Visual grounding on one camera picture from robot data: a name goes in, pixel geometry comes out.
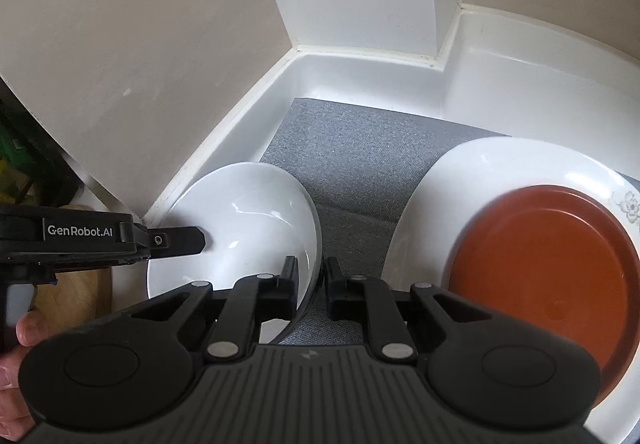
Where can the white bowl with blue pattern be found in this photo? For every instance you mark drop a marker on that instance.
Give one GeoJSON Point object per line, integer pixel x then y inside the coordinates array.
{"type": "Point", "coordinates": [240, 214]}

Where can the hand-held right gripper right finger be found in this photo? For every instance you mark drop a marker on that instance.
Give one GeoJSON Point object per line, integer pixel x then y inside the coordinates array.
{"type": "Point", "coordinates": [334, 294]}

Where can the round wooden cutting board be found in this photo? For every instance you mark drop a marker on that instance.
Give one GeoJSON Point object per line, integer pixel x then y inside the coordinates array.
{"type": "Point", "coordinates": [75, 296]}

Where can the brown round plate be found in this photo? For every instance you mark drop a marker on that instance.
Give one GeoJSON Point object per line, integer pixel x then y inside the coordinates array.
{"type": "Point", "coordinates": [540, 274]}

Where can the square white floral plate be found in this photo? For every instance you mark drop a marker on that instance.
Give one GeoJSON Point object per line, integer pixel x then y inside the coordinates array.
{"type": "Point", "coordinates": [450, 184]}

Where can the person's left hand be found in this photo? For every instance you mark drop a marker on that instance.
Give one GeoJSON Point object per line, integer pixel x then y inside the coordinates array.
{"type": "Point", "coordinates": [27, 330]}

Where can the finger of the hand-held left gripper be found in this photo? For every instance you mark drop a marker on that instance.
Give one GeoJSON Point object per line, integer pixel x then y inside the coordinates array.
{"type": "Point", "coordinates": [180, 241]}

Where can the grey fabric mat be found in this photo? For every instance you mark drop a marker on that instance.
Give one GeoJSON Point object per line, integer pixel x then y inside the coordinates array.
{"type": "Point", "coordinates": [350, 159]}

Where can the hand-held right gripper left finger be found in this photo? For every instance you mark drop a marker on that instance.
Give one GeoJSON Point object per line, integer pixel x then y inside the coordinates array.
{"type": "Point", "coordinates": [287, 291]}

